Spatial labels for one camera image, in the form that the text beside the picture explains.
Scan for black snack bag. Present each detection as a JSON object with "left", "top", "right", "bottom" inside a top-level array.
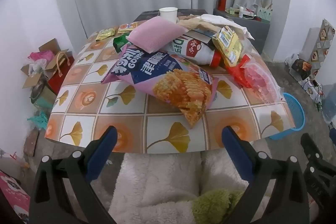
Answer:
[{"left": 291, "top": 59, "right": 313, "bottom": 80}]

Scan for white power strip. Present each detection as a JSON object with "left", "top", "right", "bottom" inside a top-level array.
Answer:
[{"left": 238, "top": 7, "right": 256, "bottom": 19}]

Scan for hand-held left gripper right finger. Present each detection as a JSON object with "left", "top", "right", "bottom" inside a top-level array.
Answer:
[{"left": 221, "top": 126, "right": 310, "bottom": 224}]

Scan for large yellow snack packet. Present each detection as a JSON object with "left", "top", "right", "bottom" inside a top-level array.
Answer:
[{"left": 211, "top": 26, "right": 243, "bottom": 67}]

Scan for yellow-green small packet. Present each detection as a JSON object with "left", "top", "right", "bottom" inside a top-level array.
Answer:
[{"left": 96, "top": 28, "right": 116, "bottom": 41}]

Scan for blue plastic basket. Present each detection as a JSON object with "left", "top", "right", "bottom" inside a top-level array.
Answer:
[{"left": 269, "top": 93, "right": 306, "bottom": 141}]

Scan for pink mesh sponge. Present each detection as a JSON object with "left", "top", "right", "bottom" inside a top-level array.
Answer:
[{"left": 127, "top": 16, "right": 189, "bottom": 53}]

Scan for black cables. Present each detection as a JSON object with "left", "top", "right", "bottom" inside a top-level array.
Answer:
[{"left": 302, "top": 80, "right": 324, "bottom": 109}]

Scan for small green packet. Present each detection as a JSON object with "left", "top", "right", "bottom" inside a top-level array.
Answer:
[{"left": 113, "top": 34, "right": 132, "bottom": 51}]

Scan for white bottle with red cap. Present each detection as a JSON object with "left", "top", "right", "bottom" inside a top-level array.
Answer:
[{"left": 161, "top": 34, "right": 222, "bottom": 68}]

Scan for dark flat box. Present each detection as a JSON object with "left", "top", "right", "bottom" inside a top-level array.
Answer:
[{"left": 188, "top": 28, "right": 218, "bottom": 43}]

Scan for pink printed box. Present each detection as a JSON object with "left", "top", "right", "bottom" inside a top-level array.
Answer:
[{"left": 0, "top": 170, "right": 30, "bottom": 224}]

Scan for green storage basket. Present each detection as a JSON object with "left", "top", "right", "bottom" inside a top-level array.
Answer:
[{"left": 259, "top": 0, "right": 273, "bottom": 22}]

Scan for pink plastic bag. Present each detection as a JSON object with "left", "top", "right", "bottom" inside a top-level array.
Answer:
[{"left": 28, "top": 50, "right": 53, "bottom": 63}]

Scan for white paper cup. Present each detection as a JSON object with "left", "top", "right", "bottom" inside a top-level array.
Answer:
[{"left": 159, "top": 7, "right": 178, "bottom": 24}]

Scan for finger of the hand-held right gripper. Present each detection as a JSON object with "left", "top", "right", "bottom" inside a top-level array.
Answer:
[{"left": 300, "top": 132, "right": 332, "bottom": 170}]

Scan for beige paper bag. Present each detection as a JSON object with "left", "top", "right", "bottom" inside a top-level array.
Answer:
[{"left": 178, "top": 15, "right": 218, "bottom": 30}]

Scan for red and clear plastic bag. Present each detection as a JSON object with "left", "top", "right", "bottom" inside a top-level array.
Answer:
[{"left": 226, "top": 54, "right": 282, "bottom": 104}]

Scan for cardboard box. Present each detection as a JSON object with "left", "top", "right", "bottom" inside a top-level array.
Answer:
[{"left": 21, "top": 39, "right": 74, "bottom": 89}]

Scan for green fluffy cloth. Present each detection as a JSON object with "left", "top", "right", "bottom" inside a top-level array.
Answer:
[{"left": 192, "top": 189, "right": 246, "bottom": 224}]

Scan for white cloth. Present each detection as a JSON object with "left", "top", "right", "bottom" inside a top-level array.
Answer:
[{"left": 199, "top": 14, "right": 256, "bottom": 41}]

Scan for dark printed board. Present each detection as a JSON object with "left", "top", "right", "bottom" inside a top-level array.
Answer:
[{"left": 133, "top": 9, "right": 208, "bottom": 22}]

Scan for grey cabinet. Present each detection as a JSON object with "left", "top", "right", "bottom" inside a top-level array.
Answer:
[{"left": 213, "top": 7, "right": 271, "bottom": 55}]

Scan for dark round pot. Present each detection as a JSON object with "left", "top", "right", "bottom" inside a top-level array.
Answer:
[{"left": 31, "top": 80, "right": 57, "bottom": 109}]

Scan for purple chips bag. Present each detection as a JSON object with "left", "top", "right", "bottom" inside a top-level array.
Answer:
[{"left": 102, "top": 47, "right": 219, "bottom": 130}]

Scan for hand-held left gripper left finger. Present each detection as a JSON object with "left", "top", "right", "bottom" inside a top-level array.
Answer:
[{"left": 29, "top": 126, "right": 118, "bottom": 224}]

